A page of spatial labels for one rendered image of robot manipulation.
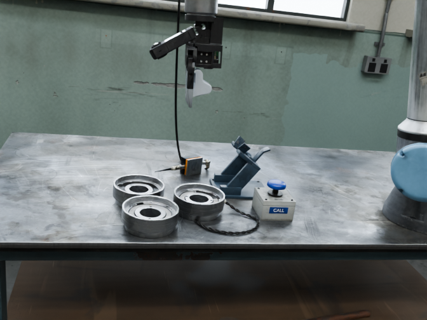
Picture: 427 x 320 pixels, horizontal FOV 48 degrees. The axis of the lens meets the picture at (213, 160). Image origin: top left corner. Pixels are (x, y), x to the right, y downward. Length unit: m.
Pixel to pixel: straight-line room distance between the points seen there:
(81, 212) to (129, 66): 1.63
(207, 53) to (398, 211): 0.55
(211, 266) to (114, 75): 1.47
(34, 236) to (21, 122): 1.78
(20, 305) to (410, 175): 0.84
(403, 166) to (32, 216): 0.69
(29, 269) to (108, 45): 1.49
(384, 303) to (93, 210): 0.75
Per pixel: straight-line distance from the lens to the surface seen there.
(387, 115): 3.01
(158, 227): 0.87
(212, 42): 1.13
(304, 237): 0.97
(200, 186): 1.03
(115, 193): 0.98
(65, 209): 0.98
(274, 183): 1.00
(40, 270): 1.26
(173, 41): 1.12
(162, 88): 2.56
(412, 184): 0.95
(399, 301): 1.35
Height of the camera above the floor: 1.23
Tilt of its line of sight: 20 degrees down
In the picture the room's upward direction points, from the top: 7 degrees clockwise
